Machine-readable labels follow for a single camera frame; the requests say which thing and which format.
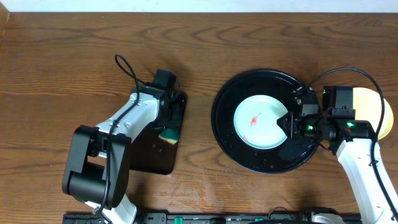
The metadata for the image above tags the green yellow sponge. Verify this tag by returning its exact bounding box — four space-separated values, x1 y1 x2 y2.
159 128 180 144

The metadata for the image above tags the light blue plate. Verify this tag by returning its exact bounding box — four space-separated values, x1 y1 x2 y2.
233 95 288 150

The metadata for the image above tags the yellow plate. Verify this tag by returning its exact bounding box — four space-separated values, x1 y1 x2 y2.
353 87 394 139

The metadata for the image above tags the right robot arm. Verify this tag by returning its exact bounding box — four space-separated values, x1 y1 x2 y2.
277 107 397 223

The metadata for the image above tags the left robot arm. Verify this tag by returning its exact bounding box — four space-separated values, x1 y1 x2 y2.
62 86 187 223

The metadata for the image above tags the black round tray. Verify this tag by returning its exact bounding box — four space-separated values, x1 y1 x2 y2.
211 69 318 174

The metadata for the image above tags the black rectangular tray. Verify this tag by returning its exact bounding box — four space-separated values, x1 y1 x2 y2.
129 91 187 175

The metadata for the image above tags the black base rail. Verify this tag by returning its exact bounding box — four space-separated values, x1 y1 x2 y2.
62 213 362 224

